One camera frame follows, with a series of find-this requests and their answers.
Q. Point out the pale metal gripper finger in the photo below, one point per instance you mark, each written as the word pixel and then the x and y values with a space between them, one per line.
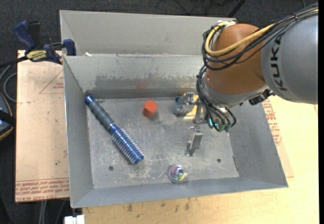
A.
pixel 179 106
pixel 193 143

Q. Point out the blue hairbrush with grey grip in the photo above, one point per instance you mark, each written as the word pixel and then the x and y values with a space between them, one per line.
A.
pixel 119 133

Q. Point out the brown cardboard board red print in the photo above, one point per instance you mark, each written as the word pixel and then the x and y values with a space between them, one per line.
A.
pixel 38 129

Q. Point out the grey metal bin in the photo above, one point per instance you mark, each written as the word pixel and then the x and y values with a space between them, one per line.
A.
pixel 157 142

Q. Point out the clear round glass object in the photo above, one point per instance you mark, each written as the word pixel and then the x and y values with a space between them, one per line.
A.
pixel 178 173

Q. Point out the red-orange hexagonal block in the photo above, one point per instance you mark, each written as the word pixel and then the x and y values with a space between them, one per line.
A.
pixel 149 108

